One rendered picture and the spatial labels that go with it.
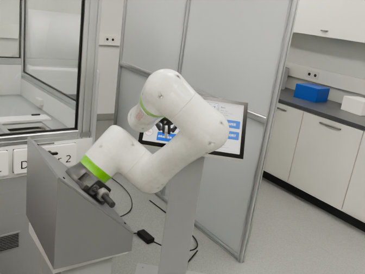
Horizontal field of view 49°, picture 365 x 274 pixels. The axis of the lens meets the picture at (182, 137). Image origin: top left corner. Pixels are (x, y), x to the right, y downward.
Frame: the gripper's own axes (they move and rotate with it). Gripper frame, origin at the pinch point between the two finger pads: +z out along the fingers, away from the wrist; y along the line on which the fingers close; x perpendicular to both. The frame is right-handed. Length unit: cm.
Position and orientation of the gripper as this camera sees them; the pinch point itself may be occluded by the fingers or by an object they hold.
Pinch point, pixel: (166, 132)
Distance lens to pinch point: 189.7
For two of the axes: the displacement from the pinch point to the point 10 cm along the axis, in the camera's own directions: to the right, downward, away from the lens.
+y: -9.9, -1.4, 0.2
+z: -0.4, 3.8, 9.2
